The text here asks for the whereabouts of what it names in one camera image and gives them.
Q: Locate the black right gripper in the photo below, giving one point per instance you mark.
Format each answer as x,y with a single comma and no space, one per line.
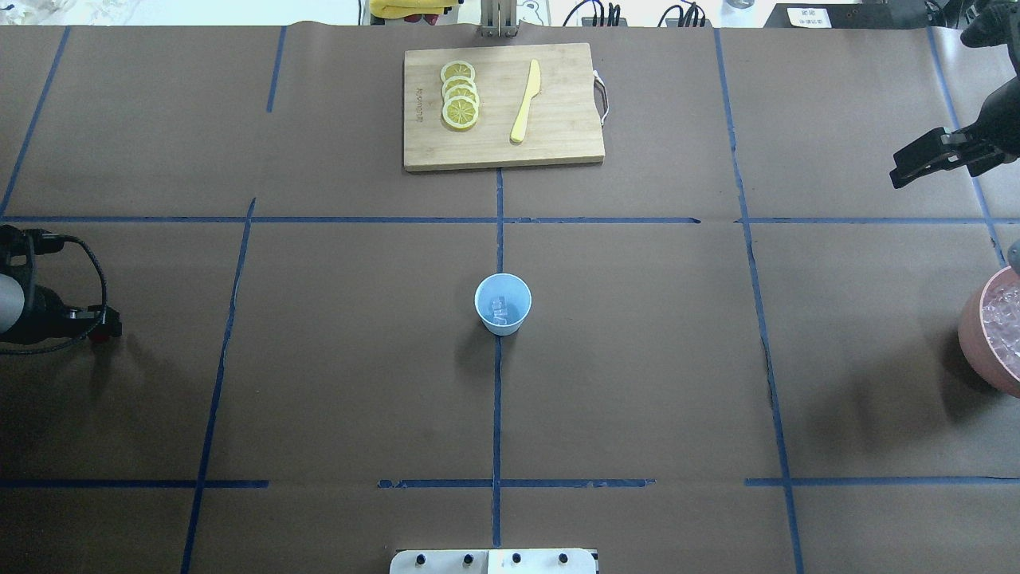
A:
998,119

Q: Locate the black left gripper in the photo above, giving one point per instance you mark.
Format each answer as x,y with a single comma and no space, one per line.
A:
46,306

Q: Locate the clear ice cubes pile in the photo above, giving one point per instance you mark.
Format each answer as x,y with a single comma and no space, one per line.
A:
1000,315

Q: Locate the light blue plastic cup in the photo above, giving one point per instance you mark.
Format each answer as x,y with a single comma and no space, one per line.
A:
517,293

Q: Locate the pink bowl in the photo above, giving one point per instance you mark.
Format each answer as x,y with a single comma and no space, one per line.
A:
973,339

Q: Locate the bamboo cutting board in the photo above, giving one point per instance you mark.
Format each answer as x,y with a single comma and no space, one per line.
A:
564,127

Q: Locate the yellow plastic knife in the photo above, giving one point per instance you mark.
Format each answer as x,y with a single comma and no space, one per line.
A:
519,128

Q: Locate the front lemon slice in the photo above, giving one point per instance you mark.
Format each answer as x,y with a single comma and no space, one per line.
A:
460,114

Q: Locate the lemon slice farthest from logo end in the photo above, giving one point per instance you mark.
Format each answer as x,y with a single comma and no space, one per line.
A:
453,69

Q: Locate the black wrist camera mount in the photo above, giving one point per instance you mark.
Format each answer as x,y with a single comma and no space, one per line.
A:
20,249

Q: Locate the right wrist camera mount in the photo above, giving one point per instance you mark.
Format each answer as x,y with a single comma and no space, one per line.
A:
994,23

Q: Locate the aluminium frame post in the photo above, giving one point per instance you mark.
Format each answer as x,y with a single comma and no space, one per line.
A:
499,18

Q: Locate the white camera post base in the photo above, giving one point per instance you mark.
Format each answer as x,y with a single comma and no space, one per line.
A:
496,560

